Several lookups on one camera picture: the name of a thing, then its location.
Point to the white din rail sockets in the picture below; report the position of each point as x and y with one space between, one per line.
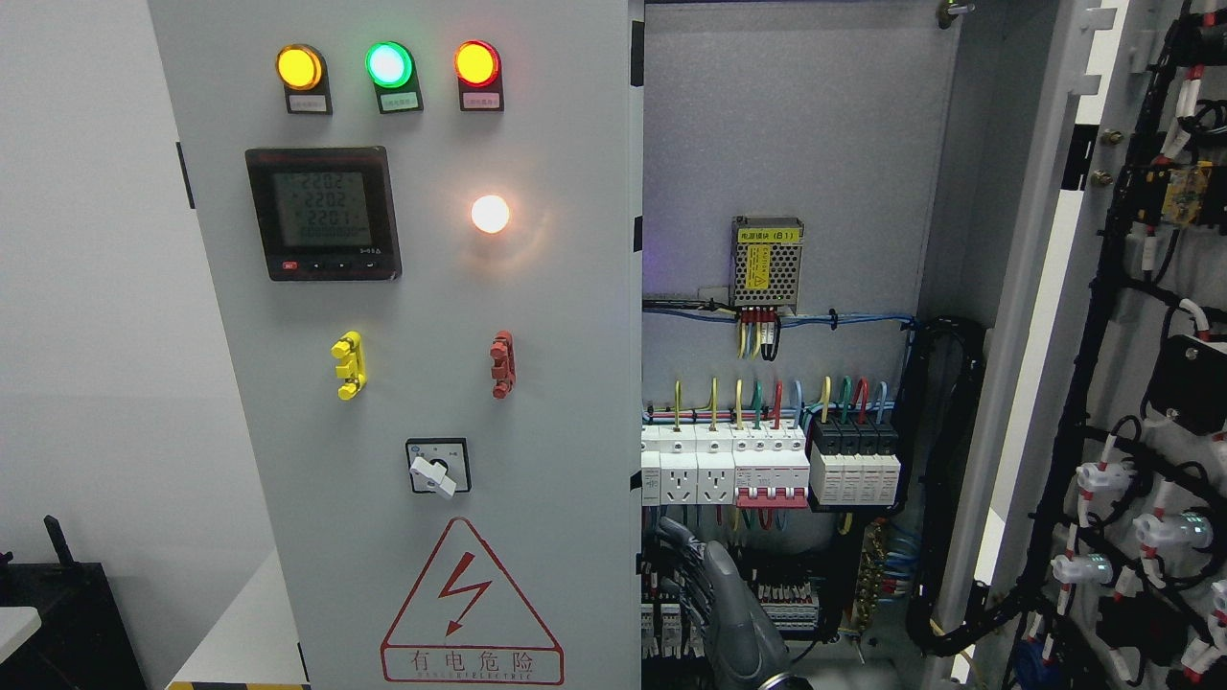
689 465

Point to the black digital power meter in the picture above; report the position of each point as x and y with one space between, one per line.
325 214

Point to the white rotary selector switch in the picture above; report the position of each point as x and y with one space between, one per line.
438 466

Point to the yellow indicator lamp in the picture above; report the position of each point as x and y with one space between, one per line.
303 74

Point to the white glowing indicator lamp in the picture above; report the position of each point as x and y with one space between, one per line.
490 213

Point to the red terminal post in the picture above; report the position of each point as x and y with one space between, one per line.
503 368

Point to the black box lower left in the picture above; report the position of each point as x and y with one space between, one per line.
80 641

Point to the red electric warning sticker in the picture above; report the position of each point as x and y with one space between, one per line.
466 621

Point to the metal mesh power supply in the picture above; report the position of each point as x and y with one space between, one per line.
766 259

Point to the grey cabinet door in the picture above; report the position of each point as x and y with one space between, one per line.
552 463
1074 511

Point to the green indicator lamp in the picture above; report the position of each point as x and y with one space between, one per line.
392 70

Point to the dark grey robot right hand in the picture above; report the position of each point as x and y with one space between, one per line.
744 649

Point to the yellow terminal post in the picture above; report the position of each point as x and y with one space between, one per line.
350 367

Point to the red indicator lamp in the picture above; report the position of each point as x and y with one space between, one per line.
478 68

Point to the red handled circuit breaker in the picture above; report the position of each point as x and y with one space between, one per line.
771 468

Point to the black white surge protector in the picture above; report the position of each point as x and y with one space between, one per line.
853 464

